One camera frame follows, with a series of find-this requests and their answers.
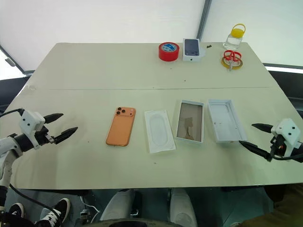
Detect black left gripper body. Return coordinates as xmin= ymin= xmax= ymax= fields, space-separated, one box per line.
xmin=35 ymin=126 xmax=58 ymax=147

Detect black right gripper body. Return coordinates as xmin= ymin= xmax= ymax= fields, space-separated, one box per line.
xmin=270 ymin=134 xmax=285 ymax=157

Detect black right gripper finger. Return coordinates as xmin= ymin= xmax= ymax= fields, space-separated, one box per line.
xmin=239 ymin=140 xmax=273 ymax=163
xmin=251 ymin=123 xmax=274 ymax=133

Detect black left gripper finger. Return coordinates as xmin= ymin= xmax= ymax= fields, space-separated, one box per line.
xmin=53 ymin=127 xmax=79 ymax=144
xmin=44 ymin=113 xmax=64 ymax=124

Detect orange smartphone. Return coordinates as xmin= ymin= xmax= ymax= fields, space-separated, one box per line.
xmin=106 ymin=106 xmax=137 ymax=147

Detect phone box with blue print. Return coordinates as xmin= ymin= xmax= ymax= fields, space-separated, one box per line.
xmin=182 ymin=38 xmax=206 ymax=62

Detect brown cloth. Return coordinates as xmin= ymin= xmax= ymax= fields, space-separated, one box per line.
xmin=238 ymin=184 xmax=303 ymax=227

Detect yellow tape roll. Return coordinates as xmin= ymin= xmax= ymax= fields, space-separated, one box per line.
xmin=221 ymin=56 xmax=244 ymax=69

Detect black and white sneaker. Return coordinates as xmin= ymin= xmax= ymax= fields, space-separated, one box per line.
xmin=35 ymin=198 xmax=71 ymax=227
xmin=8 ymin=202 xmax=26 ymax=219

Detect white rounded leg shell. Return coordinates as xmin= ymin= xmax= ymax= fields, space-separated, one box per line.
xmin=99 ymin=189 xmax=136 ymax=223
xmin=169 ymin=188 xmax=198 ymax=227

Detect clear jar with yellow lid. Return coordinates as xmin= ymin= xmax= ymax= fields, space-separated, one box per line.
xmin=223 ymin=23 xmax=246 ymax=49

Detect white paper insert tray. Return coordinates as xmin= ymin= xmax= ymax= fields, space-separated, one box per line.
xmin=144 ymin=109 xmax=177 ymax=154

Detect red tape roll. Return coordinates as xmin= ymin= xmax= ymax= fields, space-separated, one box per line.
xmin=158 ymin=42 xmax=180 ymax=62

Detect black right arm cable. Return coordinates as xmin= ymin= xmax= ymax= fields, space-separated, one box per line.
xmin=271 ymin=151 xmax=303 ymax=162

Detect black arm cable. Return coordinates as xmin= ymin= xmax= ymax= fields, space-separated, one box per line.
xmin=271 ymin=151 xmax=303 ymax=162
xmin=0 ymin=108 xmax=24 ymax=118

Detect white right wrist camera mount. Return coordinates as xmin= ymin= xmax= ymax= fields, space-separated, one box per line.
xmin=271 ymin=118 xmax=303 ymax=158

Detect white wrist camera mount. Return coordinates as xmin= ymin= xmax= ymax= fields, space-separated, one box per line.
xmin=18 ymin=109 xmax=45 ymax=150
xmin=271 ymin=118 xmax=303 ymax=158

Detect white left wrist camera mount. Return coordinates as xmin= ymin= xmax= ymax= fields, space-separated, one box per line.
xmin=18 ymin=109 xmax=45 ymax=150

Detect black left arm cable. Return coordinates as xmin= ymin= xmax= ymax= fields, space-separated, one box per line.
xmin=0 ymin=108 xmax=24 ymax=118

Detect grey slanted window frame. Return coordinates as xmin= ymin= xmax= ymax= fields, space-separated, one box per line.
xmin=0 ymin=44 xmax=33 ymax=77

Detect thin white cable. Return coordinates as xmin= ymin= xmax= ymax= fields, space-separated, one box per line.
xmin=81 ymin=196 xmax=100 ymax=215

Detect red handled scissors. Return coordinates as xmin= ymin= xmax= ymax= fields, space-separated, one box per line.
xmin=223 ymin=50 xmax=242 ymax=70

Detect dark grey window post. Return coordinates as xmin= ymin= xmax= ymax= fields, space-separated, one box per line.
xmin=196 ymin=0 xmax=213 ymax=44

